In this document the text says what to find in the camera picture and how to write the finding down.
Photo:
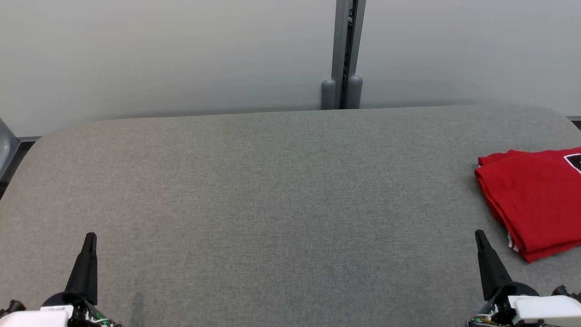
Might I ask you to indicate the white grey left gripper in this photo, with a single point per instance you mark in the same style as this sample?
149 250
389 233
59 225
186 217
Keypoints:
68 315

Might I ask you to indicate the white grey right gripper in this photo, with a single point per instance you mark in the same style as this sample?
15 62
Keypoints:
535 311

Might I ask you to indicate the grey partition post with feet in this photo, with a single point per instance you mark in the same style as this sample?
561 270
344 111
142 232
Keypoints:
339 45

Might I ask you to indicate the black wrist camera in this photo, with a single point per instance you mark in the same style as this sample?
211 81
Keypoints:
563 291
11 307

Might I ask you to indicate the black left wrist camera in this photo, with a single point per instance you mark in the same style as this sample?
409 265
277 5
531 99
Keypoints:
11 307

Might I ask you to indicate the red shorts with white stripe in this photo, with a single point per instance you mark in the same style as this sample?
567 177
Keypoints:
525 254

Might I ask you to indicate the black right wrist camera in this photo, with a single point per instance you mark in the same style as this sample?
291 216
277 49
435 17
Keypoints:
563 291

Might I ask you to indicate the grey side frame post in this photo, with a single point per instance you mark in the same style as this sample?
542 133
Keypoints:
7 150

